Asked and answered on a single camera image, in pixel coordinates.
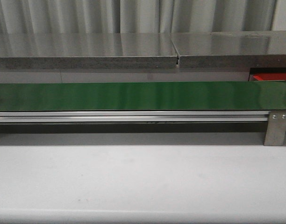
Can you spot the grey stone counter slab right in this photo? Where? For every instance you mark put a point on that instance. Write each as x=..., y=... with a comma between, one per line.
x=239, y=49

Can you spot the grey stone counter slab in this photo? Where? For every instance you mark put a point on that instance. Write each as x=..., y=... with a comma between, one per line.
x=86, y=51
x=239, y=49

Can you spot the grey stone counter slab left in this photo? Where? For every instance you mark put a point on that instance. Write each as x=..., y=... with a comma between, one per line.
x=86, y=51

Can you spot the green conveyor belt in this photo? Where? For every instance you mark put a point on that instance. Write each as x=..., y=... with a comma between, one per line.
x=260, y=95

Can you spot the red plastic tray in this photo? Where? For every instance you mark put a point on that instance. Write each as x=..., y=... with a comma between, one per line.
x=268, y=77

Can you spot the white pleated curtain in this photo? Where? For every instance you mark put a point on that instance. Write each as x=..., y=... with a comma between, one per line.
x=134, y=16

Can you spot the aluminium conveyor frame rail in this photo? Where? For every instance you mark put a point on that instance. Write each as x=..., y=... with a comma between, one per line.
x=132, y=116

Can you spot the steel conveyor support bracket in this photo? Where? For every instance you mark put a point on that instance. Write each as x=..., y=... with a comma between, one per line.
x=276, y=129

